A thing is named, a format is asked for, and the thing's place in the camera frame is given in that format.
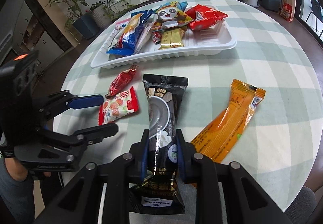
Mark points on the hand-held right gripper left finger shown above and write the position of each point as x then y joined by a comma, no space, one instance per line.
143,156

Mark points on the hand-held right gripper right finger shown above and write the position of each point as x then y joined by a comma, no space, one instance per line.
180,156

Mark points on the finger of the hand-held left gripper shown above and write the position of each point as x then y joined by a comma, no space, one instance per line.
98,132
88,102

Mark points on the red-white strawberry print packet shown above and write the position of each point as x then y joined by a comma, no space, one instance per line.
118,108

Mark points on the black snack packet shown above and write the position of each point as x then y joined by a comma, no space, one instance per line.
159,113

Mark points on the pink-white snack packet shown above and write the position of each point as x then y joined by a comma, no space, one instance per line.
118,34

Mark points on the blue snack packet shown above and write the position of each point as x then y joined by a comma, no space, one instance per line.
128,37

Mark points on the white snack packet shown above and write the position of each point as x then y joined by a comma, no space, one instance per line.
144,37

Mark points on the tiny red candy packet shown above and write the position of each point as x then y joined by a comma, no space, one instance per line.
156,37

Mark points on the gold snack packet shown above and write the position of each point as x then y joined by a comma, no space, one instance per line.
171,37

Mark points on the white plastic tray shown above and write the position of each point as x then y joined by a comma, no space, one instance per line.
201,47

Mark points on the panda print snack packet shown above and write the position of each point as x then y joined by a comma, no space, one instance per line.
169,16

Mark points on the person's left forearm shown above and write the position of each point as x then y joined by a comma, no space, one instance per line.
15,201

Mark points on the person's left hand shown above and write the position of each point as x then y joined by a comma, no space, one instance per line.
17,171

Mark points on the small dark red snack packet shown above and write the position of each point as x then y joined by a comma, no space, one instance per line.
121,80

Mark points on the long orange snack packet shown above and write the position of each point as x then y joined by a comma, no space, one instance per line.
227,123

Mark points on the plant in dark blue pot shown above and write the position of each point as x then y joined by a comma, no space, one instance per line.
84,26

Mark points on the plant in ribbed white pot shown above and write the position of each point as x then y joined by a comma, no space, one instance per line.
101,18

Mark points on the green checked tablecloth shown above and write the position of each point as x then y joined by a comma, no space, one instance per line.
252,50

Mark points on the grey chair seat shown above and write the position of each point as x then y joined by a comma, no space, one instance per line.
300,201

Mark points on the red printed bag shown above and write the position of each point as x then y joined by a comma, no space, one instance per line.
287,12

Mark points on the black metal chair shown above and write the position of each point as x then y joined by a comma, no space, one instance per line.
314,4

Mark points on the dark and white wall cabinet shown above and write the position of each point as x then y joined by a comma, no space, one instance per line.
32,32

